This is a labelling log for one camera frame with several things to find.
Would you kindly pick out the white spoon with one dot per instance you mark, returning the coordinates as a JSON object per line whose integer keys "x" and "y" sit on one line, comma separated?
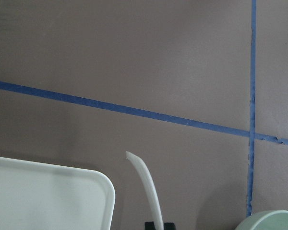
{"x": 149, "y": 187}

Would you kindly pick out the mint green bowl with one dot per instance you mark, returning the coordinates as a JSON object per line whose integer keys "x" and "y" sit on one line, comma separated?
{"x": 266, "y": 220}

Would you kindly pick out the cream bear tray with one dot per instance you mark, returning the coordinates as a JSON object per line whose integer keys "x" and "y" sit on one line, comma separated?
{"x": 40, "y": 196}

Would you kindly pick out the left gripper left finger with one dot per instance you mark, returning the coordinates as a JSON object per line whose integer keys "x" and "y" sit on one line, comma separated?
{"x": 149, "y": 225}

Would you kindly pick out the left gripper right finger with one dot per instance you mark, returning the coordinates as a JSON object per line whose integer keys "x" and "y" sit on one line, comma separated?
{"x": 169, "y": 224}

